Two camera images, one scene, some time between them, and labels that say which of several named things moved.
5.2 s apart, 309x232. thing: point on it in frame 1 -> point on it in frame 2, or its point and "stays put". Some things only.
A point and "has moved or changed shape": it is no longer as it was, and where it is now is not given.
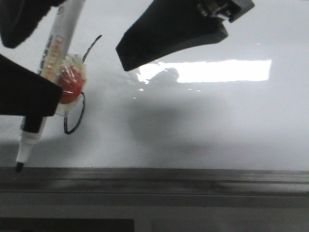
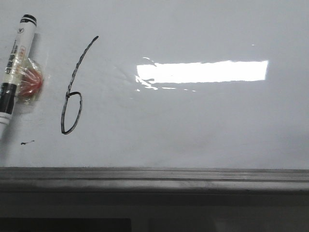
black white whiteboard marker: (60, 36) -> (14, 69)
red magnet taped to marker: (72, 81) has moved or changed shape
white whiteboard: (240, 102) stays put
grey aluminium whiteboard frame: (133, 180) stays put
